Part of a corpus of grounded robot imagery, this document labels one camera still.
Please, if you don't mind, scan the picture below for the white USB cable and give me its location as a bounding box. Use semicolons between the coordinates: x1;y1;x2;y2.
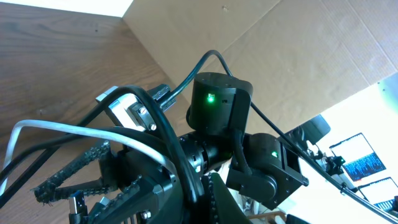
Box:
0;119;180;197

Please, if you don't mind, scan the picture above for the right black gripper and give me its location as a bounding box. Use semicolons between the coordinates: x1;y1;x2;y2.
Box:
30;83;187;224

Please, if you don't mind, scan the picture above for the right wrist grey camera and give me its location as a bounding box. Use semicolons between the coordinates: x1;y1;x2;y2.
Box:
104;93;157;132

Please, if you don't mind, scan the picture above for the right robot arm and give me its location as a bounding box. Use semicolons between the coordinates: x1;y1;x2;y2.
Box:
34;73;308;223

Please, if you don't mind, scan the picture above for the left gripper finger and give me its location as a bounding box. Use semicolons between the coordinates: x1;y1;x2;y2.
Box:
208;173;251;224

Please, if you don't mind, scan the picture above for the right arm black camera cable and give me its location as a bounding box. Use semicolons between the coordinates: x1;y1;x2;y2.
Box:
160;49;398;223

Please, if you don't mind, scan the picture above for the black USB cable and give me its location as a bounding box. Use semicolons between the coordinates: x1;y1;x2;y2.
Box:
0;84;206;224

